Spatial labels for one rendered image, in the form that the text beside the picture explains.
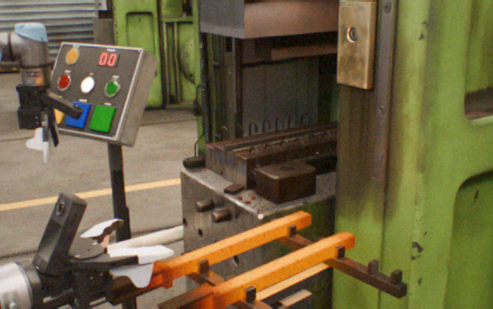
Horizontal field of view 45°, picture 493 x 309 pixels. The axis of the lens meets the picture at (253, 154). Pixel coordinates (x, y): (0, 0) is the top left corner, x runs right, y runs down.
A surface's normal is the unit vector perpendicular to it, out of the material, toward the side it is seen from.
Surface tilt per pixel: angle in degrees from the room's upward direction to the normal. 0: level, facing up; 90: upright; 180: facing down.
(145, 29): 90
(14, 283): 49
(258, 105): 90
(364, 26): 90
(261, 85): 90
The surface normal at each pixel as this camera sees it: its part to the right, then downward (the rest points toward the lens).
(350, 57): -0.83, 0.18
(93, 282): 0.66, 0.22
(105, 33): 0.27, 0.29
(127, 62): -0.46, -0.25
